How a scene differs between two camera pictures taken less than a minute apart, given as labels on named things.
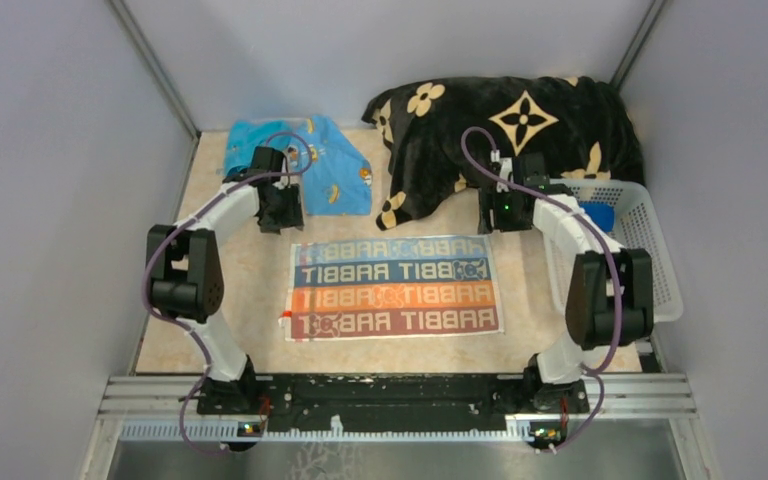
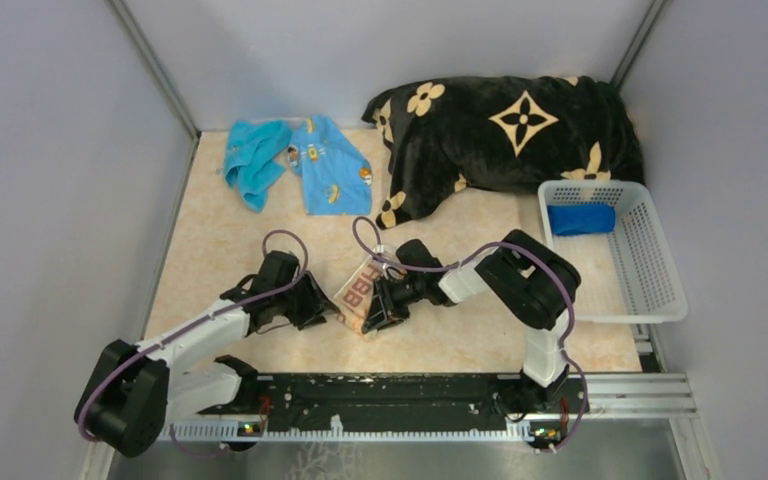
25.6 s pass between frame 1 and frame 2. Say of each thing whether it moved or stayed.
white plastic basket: stayed
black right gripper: moved
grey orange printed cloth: moved
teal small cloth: stayed
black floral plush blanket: stayed
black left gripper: moved
